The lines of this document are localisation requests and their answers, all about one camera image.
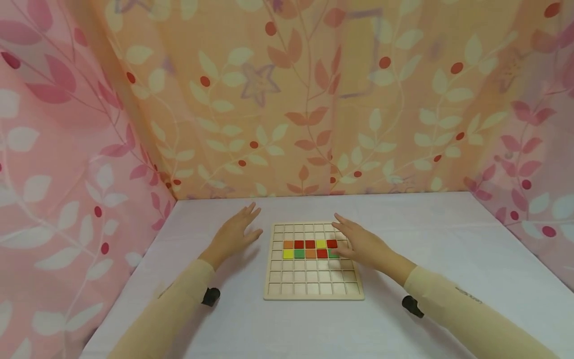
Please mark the person's right thumb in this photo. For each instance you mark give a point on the person's right thumb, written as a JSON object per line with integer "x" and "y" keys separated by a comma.
{"x": 343, "y": 252}

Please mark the person's left hand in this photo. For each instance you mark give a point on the person's left hand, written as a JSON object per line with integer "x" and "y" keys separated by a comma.
{"x": 232, "y": 237}

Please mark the person's right forearm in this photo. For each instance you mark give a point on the person's right forearm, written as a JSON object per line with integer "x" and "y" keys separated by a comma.
{"x": 453, "y": 311}

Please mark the person's left fingers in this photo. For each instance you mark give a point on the person's left fingers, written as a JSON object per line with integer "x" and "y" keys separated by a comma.
{"x": 246, "y": 215}

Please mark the person's left forearm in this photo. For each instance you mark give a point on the person's left forearm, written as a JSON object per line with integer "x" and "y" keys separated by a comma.
{"x": 170, "y": 309}

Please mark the black wrist band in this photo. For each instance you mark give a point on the black wrist band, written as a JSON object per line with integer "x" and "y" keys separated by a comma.
{"x": 210, "y": 296}
{"x": 412, "y": 306}

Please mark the person's left thumb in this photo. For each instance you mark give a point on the person's left thumb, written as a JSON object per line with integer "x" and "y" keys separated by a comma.
{"x": 254, "y": 236}

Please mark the person's right hand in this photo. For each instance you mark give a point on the person's right hand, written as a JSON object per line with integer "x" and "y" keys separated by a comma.
{"x": 364, "y": 245}

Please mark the group of coloured square tiles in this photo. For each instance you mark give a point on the group of coloured square tiles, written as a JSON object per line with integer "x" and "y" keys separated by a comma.
{"x": 305, "y": 249}

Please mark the person's right fingers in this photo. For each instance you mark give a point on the person's right fingers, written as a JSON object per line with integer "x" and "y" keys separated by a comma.
{"x": 346, "y": 227}

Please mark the wooden grid board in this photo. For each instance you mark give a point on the wooden grid board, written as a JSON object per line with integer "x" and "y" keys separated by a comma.
{"x": 309, "y": 279}

